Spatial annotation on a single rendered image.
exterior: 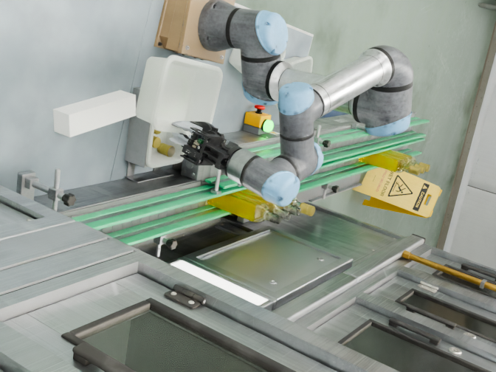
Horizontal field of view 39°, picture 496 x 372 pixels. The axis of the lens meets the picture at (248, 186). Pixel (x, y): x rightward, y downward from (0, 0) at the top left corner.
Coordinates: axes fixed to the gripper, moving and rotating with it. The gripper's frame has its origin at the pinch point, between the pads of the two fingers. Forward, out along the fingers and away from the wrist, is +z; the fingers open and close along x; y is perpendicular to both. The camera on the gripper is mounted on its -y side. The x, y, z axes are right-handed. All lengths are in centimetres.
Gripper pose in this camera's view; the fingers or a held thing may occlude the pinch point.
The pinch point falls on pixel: (177, 128)
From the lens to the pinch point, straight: 168.5
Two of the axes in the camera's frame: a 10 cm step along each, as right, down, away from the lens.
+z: -7.6, -4.3, 4.8
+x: -3.5, 9.0, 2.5
